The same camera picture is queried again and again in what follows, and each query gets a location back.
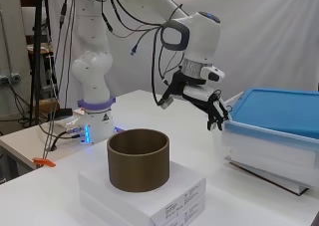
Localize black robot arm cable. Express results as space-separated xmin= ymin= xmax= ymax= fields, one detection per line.
xmin=99 ymin=0 xmax=187 ymax=106

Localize brown round tub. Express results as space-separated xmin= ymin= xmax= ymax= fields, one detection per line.
xmin=107 ymin=128 xmax=171 ymax=193

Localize white hanging sheet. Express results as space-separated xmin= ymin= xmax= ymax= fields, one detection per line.
xmin=46 ymin=0 xmax=319 ymax=111

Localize black flat device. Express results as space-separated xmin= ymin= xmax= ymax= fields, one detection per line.
xmin=49 ymin=108 xmax=74 ymax=120

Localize black stand pole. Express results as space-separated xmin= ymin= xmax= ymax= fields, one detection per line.
xmin=28 ymin=0 xmax=61 ymax=127

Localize small cardboard box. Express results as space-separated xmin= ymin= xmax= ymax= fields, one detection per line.
xmin=34 ymin=98 xmax=61 ymax=114

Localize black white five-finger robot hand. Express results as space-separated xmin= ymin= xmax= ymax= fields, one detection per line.
xmin=158 ymin=58 xmax=231 ymax=132

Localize clear plastic storage box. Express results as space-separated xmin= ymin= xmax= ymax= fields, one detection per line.
xmin=221 ymin=91 xmax=319 ymax=188

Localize white flat box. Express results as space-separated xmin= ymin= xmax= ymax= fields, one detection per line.
xmin=222 ymin=132 xmax=317 ymax=169
xmin=78 ymin=140 xmax=207 ymax=220
xmin=79 ymin=192 xmax=207 ymax=226
xmin=228 ymin=159 xmax=319 ymax=188

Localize blue plastic box lid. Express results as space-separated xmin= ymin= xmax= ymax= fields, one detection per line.
xmin=223 ymin=88 xmax=319 ymax=140

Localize orange clamp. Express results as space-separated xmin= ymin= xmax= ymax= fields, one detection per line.
xmin=32 ymin=156 xmax=57 ymax=169

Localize grey wall outlet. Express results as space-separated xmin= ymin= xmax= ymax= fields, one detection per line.
xmin=0 ymin=72 xmax=22 ymax=85

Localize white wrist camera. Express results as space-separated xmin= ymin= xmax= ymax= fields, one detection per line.
xmin=199 ymin=66 xmax=226 ymax=84

